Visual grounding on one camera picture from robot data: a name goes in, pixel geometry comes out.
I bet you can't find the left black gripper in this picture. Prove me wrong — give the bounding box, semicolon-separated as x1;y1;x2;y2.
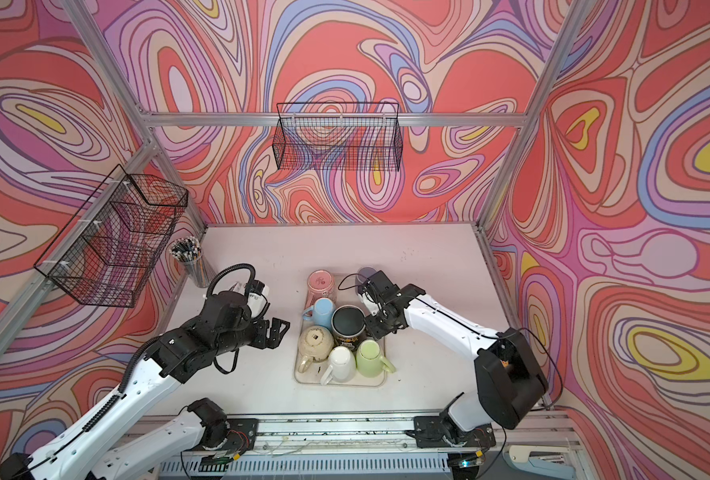
212;312;293;359

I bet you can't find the black mug red inside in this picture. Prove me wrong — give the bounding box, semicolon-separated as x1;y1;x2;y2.
331;305;366;351

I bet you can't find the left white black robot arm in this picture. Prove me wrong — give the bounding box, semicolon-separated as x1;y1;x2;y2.
0;291;290;479

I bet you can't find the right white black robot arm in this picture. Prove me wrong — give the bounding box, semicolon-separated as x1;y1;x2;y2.
357;270;548;446

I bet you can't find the purple mug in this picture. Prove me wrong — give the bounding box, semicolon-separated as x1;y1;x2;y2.
355;267;376;295

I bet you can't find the light blue mug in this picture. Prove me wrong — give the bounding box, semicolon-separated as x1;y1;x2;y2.
302;297;336;329

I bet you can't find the light green mug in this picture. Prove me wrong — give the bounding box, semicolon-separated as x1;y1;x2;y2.
355;339;396;378

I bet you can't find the pink mug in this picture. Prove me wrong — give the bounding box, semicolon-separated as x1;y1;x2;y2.
304;269;336;308

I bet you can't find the white mug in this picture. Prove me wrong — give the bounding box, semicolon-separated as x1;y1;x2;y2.
319;346;356;385

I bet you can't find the beige teapot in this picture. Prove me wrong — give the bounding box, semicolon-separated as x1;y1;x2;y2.
296;325;335;373

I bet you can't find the metal cup of pens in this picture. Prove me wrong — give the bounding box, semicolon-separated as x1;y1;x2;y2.
169;236;211;288

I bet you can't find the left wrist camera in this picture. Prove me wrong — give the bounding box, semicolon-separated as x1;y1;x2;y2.
246;280;270;320

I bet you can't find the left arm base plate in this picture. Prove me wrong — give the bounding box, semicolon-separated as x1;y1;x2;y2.
174;417;260;453

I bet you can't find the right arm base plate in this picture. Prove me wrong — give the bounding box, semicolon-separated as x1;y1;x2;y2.
405;415;497;452

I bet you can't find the back black wire basket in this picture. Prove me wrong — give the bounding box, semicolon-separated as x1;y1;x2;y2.
272;101;404;172

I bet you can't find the black wire basket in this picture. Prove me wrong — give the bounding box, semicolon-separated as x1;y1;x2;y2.
272;101;404;172
33;165;189;308

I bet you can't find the left black wire basket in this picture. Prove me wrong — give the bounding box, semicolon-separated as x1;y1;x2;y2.
33;165;189;308

